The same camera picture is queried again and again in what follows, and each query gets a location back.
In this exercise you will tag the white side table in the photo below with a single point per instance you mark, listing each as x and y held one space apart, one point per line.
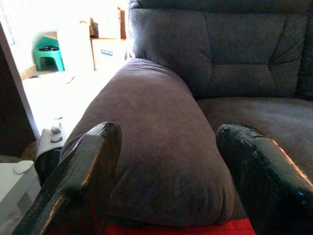
14 193

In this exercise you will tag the dark brown wooden door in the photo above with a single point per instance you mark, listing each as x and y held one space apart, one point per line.
12 110

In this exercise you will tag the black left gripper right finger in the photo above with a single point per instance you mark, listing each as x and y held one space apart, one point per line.
266 186

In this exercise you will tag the black round container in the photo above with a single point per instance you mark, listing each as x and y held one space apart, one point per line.
47 165

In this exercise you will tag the cardboard box with blue label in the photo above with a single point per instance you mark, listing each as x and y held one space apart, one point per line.
107 61

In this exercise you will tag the white oval object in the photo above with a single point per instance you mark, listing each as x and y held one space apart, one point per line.
22 167

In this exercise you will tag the green plastic stool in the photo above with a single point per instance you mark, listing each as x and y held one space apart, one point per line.
52 56

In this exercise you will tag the red pillow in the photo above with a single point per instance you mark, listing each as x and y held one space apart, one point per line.
171 229

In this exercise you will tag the dark grey fabric sofa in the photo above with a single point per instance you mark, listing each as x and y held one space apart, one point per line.
159 110

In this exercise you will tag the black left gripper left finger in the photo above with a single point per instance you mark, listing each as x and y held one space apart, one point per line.
73 186

